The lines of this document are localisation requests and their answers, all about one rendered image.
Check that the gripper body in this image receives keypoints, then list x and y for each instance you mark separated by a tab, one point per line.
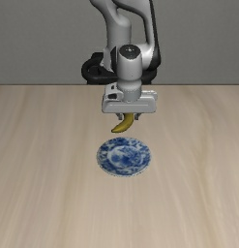
129	106

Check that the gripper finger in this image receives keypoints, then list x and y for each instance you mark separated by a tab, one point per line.
120	116
137	116

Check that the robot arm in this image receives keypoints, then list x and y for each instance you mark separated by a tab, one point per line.
129	66

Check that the yellow banana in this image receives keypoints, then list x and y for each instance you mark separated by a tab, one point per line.
123	125

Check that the blue and white plate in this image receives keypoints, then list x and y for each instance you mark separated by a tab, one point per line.
123	156

